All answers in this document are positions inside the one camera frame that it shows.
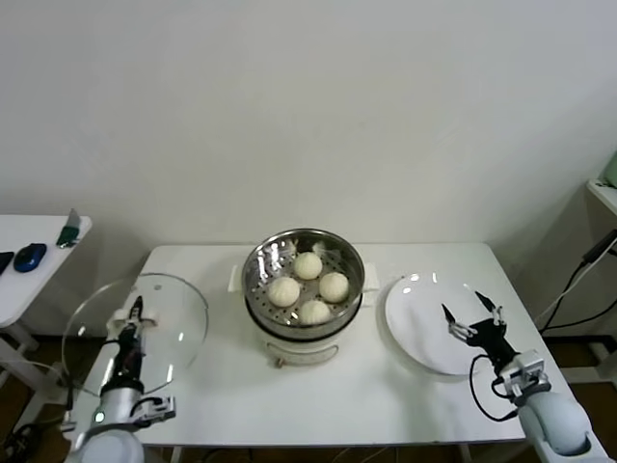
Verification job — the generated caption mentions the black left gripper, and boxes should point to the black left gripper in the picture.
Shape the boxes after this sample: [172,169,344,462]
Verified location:
[103,295,148,387]

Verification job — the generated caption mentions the white floor cable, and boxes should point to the white floor cable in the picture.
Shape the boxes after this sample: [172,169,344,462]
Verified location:
[26,362,67,390]

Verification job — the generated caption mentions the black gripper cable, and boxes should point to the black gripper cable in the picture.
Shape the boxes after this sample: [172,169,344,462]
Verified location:
[60,337,120,435]
[468,354,524,421]

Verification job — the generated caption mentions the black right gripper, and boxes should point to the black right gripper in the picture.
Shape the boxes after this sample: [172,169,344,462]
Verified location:
[441,289,522,371]

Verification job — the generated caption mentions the white side table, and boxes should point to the white side table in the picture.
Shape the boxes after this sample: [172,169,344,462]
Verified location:
[0,214,93,435]

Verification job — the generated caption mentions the blue computer mouse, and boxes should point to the blue computer mouse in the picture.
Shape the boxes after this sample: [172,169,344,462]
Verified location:
[12,243,48,274]

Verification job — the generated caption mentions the black floor cable bundle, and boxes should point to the black floor cable bundle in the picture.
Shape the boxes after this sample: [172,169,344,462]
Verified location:
[0,422,44,463]

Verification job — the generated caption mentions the round glass pot lid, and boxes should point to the round glass pot lid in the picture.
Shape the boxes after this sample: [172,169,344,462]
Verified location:
[61,272,209,397]

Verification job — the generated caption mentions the black power cable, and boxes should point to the black power cable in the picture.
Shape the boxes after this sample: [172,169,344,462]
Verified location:
[537,259,617,335]

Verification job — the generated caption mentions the white power cable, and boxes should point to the white power cable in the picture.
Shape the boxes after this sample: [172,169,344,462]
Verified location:
[531,240,617,323]

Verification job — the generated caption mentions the mint green appliance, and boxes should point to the mint green appliance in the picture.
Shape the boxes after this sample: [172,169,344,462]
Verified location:
[602,148,617,189]

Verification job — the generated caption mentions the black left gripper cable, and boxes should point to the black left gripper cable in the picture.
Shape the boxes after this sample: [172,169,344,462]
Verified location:
[60,337,120,435]

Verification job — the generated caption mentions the white steamed baozi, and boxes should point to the white steamed baozi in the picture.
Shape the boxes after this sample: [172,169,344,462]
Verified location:
[298,299,332,327]
[292,251,323,281]
[318,272,350,304]
[266,277,301,309]

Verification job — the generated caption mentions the white round plate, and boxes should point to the white round plate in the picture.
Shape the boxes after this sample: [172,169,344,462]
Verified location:
[384,273,501,376]

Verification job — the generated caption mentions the white electric cooker pot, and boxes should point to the white electric cooker pot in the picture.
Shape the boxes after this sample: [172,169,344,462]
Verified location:
[226,262,381,371]

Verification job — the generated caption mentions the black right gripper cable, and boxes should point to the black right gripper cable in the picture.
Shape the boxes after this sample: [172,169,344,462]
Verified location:
[468,354,524,421]

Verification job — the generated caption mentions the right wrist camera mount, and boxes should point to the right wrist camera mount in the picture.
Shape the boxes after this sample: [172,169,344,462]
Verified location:
[494,349,550,396]

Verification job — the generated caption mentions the black power adapter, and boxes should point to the black power adapter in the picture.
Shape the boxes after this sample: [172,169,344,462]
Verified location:
[580,230,617,264]

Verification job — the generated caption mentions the perforated steel steamer basket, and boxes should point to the perforated steel steamer basket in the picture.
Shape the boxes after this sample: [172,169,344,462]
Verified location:
[239,228,365,339]

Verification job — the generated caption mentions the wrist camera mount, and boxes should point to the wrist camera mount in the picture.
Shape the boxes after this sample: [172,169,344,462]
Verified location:
[494,349,550,396]
[129,394,177,428]

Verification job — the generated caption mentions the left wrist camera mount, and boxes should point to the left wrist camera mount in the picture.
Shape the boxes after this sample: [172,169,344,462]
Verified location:
[129,394,177,428]

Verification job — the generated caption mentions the green utility knife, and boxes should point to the green utility knife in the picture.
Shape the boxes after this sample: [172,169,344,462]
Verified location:
[54,207,82,251]

